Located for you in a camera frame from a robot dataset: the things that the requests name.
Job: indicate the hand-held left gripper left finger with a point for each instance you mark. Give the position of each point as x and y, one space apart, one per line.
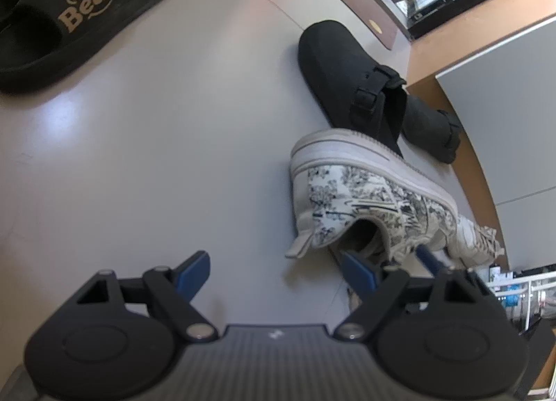
195 272

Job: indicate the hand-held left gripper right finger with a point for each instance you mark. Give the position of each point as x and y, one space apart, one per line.
358 272

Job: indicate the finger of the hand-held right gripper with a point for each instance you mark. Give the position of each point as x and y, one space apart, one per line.
430 259

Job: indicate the white printed sneaker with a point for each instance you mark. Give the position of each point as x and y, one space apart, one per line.
373 192

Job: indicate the white metal rack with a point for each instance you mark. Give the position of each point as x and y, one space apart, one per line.
527 305

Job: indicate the black buckle clog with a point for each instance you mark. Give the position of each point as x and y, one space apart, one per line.
428 131
343 66

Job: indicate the clear blue-label water bottle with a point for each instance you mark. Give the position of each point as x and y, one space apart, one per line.
506 294

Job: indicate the white cabinet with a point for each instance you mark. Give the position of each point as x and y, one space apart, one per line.
499 122

